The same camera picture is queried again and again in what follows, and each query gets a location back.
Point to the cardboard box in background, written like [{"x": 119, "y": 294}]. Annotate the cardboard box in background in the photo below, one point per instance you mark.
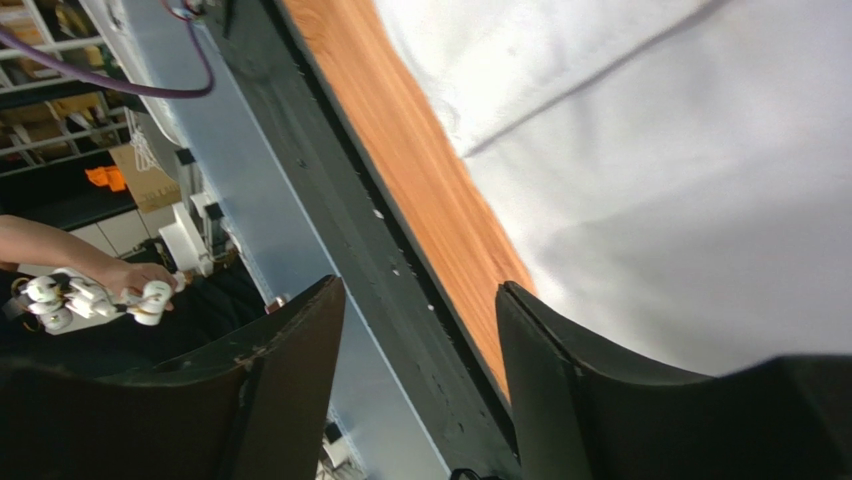
[{"x": 150, "y": 187}]

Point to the orange object in background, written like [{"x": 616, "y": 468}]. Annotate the orange object in background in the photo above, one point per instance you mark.
[{"x": 109, "y": 177}]

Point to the operator bare hand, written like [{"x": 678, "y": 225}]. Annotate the operator bare hand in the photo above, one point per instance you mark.
[{"x": 121, "y": 277}]

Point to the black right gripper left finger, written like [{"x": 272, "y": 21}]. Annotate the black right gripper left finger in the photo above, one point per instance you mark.
[{"x": 250, "y": 405}]

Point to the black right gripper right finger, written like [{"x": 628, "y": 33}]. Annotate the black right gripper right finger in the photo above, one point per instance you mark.
[{"x": 584, "y": 407}]

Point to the white long sleeve shirt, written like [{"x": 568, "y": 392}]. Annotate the white long sleeve shirt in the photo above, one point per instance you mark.
[{"x": 675, "y": 175}]

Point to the aluminium rail frame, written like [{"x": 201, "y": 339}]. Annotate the aluminium rail frame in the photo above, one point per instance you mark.
[{"x": 278, "y": 240}]

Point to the operator bare forearm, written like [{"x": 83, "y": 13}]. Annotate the operator bare forearm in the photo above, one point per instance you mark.
[{"x": 25, "y": 242}]

